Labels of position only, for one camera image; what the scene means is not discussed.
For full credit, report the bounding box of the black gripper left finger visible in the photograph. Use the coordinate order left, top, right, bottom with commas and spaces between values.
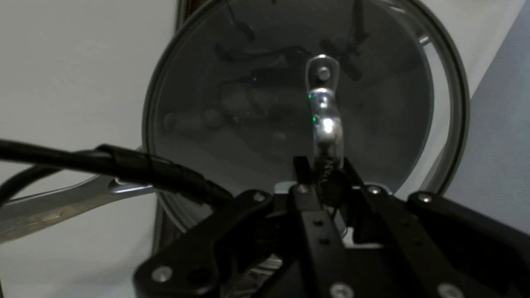
131, 156, 356, 298

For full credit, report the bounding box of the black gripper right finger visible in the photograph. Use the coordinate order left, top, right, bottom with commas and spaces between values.
341, 157, 530, 298

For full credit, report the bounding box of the clear glass pan lid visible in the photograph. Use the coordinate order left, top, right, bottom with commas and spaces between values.
141, 0, 472, 234

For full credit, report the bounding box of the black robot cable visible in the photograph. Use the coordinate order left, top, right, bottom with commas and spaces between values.
0, 138, 235, 209

